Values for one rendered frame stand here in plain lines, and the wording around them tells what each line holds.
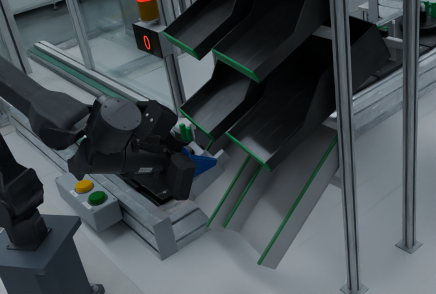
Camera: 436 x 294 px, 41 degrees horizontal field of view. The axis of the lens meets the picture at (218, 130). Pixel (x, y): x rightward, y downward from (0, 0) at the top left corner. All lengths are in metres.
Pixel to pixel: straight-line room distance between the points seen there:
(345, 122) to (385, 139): 0.68
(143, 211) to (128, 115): 0.54
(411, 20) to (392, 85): 0.69
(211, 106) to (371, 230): 0.46
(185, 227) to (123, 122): 0.57
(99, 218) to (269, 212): 0.44
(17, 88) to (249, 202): 0.48
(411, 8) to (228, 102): 0.36
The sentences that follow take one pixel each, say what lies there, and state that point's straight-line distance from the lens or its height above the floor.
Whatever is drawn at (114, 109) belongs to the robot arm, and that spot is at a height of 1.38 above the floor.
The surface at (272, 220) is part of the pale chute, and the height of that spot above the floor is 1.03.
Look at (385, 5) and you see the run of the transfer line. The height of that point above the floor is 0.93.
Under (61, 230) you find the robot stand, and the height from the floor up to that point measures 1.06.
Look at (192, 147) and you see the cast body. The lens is 0.94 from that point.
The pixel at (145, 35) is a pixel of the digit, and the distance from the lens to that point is 1.53.
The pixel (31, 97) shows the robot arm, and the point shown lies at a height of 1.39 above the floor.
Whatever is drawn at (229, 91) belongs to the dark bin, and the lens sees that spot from 1.13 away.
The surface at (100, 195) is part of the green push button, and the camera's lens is 1.38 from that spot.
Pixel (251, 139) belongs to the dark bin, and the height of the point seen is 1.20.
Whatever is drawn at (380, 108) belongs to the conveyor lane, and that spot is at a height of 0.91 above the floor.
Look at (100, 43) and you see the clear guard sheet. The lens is 1.96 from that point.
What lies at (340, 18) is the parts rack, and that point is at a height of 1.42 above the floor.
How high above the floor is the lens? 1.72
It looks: 30 degrees down
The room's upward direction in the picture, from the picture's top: 10 degrees counter-clockwise
